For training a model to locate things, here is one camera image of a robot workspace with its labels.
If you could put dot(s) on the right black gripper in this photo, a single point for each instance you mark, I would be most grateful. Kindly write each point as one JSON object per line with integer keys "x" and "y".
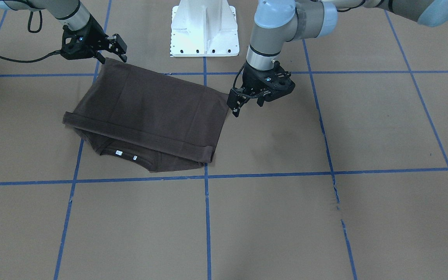
{"x": 93, "y": 34}

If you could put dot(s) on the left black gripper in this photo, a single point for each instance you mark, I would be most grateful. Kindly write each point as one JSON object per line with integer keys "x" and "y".
{"x": 251, "y": 79}

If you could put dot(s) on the dark brown t-shirt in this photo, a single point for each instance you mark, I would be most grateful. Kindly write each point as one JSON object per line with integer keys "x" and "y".
{"x": 159, "y": 122}

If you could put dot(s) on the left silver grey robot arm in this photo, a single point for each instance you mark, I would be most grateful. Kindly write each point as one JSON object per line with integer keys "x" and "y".
{"x": 277, "y": 22}

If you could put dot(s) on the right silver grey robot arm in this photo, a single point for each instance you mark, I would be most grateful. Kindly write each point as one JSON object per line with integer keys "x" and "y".
{"x": 72, "y": 13}

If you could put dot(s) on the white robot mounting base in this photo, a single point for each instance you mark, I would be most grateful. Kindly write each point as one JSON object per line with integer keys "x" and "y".
{"x": 204, "y": 28}

